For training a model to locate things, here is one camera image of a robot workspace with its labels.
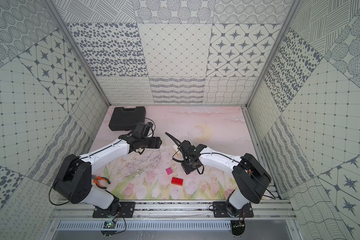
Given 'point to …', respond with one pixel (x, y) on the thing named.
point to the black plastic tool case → (126, 119)
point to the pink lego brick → (169, 171)
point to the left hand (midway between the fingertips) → (160, 142)
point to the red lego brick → (177, 181)
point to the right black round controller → (237, 227)
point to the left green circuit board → (109, 224)
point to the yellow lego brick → (175, 151)
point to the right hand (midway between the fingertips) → (191, 168)
